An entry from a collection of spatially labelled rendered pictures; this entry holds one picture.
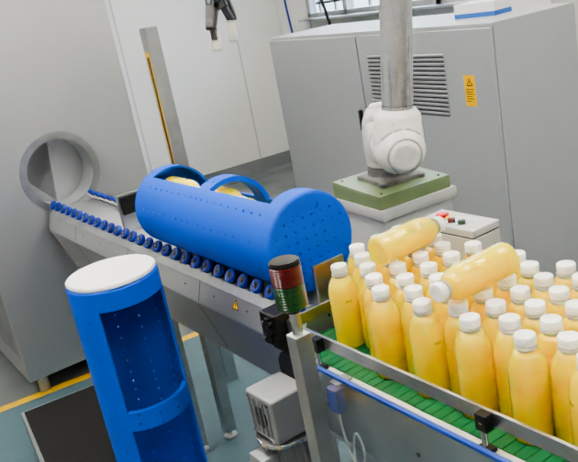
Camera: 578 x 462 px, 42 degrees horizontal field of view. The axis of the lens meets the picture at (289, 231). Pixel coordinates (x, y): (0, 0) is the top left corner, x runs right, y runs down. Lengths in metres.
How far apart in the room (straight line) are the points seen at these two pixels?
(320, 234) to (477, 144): 1.76
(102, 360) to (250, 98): 5.58
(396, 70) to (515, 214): 1.49
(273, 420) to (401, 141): 0.98
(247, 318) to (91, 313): 0.46
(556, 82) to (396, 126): 1.53
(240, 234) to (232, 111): 5.57
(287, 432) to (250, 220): 0.58
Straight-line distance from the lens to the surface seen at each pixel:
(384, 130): 2.40
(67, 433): 3.45
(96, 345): 2.35
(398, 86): 2.40
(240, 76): 7.64
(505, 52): 3.56
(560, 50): 3.80
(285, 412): 1.83
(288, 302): 1.47
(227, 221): 2.15
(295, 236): 2.01
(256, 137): 7.74
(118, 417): 2.45
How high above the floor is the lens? 1.76
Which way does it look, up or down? 18 degrees down
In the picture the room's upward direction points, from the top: 11 degrees counter-clockwise
